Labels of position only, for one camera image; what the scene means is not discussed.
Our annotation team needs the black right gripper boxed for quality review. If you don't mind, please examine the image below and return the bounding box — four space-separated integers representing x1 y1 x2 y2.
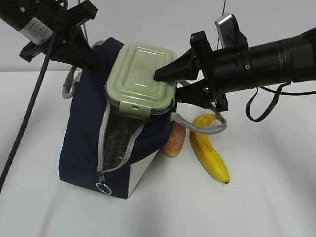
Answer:
154 31 228 111

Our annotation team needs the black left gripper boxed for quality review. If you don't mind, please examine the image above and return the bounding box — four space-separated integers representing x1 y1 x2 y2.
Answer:
20 0 102 70

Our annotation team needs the green lid glass container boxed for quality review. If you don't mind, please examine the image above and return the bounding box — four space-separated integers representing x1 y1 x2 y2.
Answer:
105 42 178 120

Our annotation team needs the yellow banana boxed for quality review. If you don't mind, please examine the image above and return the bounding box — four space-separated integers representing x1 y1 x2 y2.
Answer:
189 114 231 184

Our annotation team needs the brown bread roll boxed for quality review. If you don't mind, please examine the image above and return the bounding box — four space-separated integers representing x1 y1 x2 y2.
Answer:
163 122 186 158

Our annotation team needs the navy blue lunch bag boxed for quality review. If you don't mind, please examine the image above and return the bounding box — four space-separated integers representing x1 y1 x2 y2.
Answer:
58 37 227 199

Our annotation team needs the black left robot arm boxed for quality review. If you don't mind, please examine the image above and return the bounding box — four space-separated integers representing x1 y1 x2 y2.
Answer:
0 0 101 69

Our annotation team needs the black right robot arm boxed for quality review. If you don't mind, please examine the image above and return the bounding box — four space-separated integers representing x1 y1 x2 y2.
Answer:
154 29 316 112

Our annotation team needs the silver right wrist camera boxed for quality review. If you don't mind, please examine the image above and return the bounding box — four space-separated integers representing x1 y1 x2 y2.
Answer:
215 12 248 48

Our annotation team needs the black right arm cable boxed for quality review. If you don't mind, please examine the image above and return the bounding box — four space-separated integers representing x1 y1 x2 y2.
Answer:
245 81 316 122

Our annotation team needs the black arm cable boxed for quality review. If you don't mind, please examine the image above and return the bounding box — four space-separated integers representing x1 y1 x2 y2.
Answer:
245 81 316 122
0 14 62 190

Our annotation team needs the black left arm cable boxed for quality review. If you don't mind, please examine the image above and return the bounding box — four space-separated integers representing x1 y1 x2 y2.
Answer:
0 14 62 190

